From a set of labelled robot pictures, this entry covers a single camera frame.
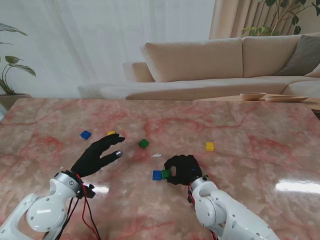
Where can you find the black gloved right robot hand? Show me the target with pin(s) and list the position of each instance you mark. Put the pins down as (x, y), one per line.
(187, 170)

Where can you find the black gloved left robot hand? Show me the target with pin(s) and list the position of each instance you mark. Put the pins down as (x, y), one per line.
(92, 160)

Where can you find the green toy brick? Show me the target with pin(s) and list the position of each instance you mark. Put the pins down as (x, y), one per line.
(165, 173)
(144, 143)

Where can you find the blue toy brick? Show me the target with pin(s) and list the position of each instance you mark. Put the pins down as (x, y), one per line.
(156, 175)
(85, 135)

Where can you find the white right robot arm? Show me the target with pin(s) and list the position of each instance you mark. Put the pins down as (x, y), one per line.
(225, 215)

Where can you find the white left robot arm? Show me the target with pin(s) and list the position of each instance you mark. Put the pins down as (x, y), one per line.
(45, 212)

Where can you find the yellow toy brick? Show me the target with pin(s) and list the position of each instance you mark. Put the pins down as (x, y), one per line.
(111, 133)
(210, 146)

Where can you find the white paper scrap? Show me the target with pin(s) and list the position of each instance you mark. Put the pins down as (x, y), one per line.
(155, 155)

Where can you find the light wooden coffee table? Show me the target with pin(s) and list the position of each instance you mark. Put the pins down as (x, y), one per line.
(220, 98)

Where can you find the wooden bowl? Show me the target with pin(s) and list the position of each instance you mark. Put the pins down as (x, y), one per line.
(253, 96)

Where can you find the beige plant pot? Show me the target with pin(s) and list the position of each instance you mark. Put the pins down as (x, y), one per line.
(12, 101)

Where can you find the beige sofa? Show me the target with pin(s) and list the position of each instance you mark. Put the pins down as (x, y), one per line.
(195, 62)

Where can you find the variegated leafy house plant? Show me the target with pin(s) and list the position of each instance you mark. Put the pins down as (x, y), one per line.
(23, 69)

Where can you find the flat wooden plate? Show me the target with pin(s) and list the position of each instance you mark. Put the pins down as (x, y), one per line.
(286, 99)

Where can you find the sheer white curtain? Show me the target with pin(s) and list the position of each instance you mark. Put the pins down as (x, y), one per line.
(100, 37)

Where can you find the dark green leafy tree plant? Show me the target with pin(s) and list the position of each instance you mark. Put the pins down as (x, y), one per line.
(260, 31)

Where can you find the beige curtain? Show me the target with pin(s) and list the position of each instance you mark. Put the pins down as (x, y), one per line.
(225, 17)

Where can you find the grey sofa cushion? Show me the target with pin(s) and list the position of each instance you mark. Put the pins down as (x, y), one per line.
(302, 57)

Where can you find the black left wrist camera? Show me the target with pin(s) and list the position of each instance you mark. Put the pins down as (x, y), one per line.
(88, 191)

